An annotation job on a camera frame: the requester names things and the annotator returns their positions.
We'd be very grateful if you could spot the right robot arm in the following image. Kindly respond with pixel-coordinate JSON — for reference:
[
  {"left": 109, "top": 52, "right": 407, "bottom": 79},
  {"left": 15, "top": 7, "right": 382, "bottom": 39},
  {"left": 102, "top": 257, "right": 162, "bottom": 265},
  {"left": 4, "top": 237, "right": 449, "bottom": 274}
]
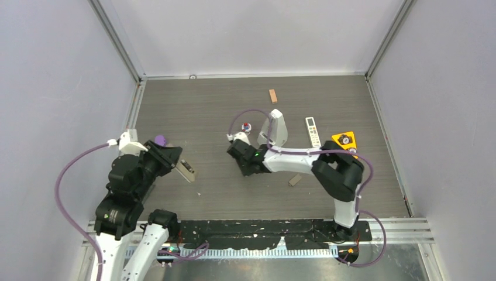
[{"left": 227, "top": 139, "right": 364, "bottom": 240}]

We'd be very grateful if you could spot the small wooden block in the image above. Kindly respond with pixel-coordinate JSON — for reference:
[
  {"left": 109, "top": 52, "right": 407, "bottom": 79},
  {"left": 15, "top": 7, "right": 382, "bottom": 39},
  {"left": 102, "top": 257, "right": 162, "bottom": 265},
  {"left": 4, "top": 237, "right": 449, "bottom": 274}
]
[{"left": 268, "top": 89, "right": 278, "bottom": 104}]

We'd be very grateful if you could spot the small red blue figurine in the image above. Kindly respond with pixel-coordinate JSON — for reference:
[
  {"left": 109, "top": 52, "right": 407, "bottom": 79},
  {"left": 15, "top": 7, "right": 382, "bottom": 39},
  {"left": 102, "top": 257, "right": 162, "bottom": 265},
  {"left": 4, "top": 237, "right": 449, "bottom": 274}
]
[{"left": 242, "top": 122, "right": 252, "bottom": 135}]

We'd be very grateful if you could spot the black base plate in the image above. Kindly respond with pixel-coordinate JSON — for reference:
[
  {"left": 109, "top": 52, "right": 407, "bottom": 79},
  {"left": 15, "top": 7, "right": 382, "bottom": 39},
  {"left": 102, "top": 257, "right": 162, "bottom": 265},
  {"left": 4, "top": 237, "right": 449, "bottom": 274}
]
[{"left": 169, "top": 219, "right": 372, "bottom": 250}]

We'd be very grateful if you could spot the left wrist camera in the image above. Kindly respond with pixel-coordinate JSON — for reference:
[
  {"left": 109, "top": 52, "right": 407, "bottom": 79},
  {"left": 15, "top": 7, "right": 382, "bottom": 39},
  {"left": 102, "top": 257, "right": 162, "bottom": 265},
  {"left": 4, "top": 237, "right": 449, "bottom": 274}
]
[{"left": 106, "top": 129, "right": 148, "bottom": 156}]

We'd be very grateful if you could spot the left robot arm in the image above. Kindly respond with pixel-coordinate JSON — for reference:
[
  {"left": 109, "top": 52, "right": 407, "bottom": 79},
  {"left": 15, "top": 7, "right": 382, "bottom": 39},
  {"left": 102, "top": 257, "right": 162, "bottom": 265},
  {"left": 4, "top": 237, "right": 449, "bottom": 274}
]
[{"left": 92, "top": 140, "right": 182, "bottom": 280}]

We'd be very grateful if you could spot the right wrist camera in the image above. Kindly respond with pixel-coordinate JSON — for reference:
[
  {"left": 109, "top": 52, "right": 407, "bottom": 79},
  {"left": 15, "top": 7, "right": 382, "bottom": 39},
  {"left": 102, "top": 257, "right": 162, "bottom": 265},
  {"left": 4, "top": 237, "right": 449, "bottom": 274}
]
[{"left": 226, "top": 132, "right": 251, "bottom": 145}]

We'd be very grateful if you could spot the grey battery cover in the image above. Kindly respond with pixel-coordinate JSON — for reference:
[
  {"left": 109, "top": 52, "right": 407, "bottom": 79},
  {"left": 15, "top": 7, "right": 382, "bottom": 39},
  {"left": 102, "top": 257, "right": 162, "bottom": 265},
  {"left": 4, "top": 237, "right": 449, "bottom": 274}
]
[{"left": 288, "top": 174, "right": 302, "bottom": 187}]

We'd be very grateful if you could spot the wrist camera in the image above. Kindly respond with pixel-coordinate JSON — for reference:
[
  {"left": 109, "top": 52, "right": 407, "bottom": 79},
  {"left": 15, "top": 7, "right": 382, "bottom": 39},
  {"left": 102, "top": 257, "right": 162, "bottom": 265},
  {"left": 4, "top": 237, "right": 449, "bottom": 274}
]
[
  {"left": 226, "top": 132, "right": 251, "bottom": 145},
  {"left": 106, "top": 129, "right": 148, "bottom": 156}
]

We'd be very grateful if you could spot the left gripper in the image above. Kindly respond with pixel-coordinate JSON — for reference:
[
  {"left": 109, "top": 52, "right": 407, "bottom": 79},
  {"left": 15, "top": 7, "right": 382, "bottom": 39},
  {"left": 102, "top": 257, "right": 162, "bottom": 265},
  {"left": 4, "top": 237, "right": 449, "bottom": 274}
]
[{"left": 136, "top": 138, "right": 182, "bottom": 197}]

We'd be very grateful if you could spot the grey rounded remote control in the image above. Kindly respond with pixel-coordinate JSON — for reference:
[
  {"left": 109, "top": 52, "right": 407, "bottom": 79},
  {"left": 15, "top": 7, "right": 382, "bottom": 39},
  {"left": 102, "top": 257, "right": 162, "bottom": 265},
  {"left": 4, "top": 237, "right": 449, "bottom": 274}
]
[{"left": 175, "top": 159, "right": 197, "bottom": 183}]

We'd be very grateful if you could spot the yellow triangle toy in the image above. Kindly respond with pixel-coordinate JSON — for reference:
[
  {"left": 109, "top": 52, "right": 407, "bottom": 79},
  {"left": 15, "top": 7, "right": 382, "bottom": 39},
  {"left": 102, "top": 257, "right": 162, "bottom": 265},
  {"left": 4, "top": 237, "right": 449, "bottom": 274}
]
[{"left": 331, "top": 131, "right": 357, "bottom": 153}]

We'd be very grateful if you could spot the small white remote control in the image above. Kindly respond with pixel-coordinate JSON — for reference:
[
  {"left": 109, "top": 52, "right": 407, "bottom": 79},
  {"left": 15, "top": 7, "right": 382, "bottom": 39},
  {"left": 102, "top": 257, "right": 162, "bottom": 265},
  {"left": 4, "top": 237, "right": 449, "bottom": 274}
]
[{"left": 305, "top": 117, "right": 321, "bottom": 148}]

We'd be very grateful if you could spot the purple toy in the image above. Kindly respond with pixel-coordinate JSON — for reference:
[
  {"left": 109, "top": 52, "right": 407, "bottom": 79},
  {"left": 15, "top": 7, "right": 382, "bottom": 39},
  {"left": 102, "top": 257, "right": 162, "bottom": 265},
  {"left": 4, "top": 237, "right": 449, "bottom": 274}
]
[{"left": 154, "top": 135, "right": 168, "bottom": 147}]

